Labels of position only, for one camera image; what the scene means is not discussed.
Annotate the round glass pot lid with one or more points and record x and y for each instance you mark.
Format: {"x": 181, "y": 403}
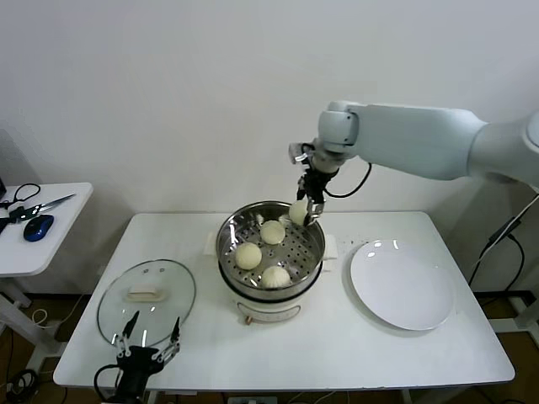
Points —
{"x": 177, "y": 286}

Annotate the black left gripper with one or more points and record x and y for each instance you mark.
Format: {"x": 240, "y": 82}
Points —
{"x": 137, "y": 364}

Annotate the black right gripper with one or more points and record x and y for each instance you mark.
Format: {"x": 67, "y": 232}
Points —
{"x": 316, "y": 185}

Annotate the white round plate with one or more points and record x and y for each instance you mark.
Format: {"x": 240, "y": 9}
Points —
{"x": 400, "y": 286}

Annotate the white steamed baozi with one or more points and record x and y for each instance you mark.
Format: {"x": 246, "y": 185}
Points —
{"x": 248, "y": 256}
{"x": 275, "y": 277}
{"x": 298, "y": 212}
{"x": 272, "y": 232}

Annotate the white electric cooker pot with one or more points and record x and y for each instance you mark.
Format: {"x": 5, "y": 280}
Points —
{"x": 269, "y": 309}

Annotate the blue black computer mouse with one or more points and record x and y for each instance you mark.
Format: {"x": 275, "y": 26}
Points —
{"x": 38, "y": 228}

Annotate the white side table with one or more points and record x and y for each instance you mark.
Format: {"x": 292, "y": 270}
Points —
{"x": 63, "y": 235}

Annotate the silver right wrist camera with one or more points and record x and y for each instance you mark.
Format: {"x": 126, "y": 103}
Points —
{"x": 300, "y": 152}

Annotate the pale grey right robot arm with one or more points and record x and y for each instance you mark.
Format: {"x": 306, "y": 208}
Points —
{"x": 412, "y": 134}

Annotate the stainless perforated steamer basket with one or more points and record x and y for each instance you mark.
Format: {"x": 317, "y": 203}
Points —
{"x": 307, "y": 256}

